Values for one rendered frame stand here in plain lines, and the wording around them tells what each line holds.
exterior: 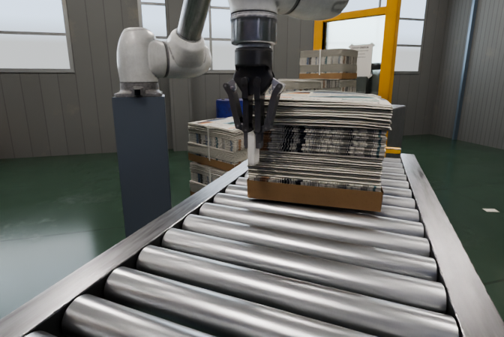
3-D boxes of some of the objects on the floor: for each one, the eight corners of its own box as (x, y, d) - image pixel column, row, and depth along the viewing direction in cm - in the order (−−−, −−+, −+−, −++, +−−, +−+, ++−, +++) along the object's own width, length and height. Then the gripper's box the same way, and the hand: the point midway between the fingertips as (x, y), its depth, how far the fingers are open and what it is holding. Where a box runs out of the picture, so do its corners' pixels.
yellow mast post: (368, 195, 286) (388, -22, 245) (372, 192, 293) (391, -19, 252) (378, 197, 281) (400, -24, 239) (382, 194, 287) (403, -21, 246)
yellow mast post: (307, 180, 328) (315, -7, 287) (311, 178, 335) (319, -5, 294) (315, 182, 323) (324, -9, 281) (319, 179, 329) (328, -7, 288)
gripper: (290, 47, 61) (287, 162, 66) (231, 49, 66) (232, 157, 71) (280, 43, 54) (277, 172, 59) (214, 46, 59) (218, 165, 64)
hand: (253, 148), depth 64 cm, fingers closed, pressing on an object
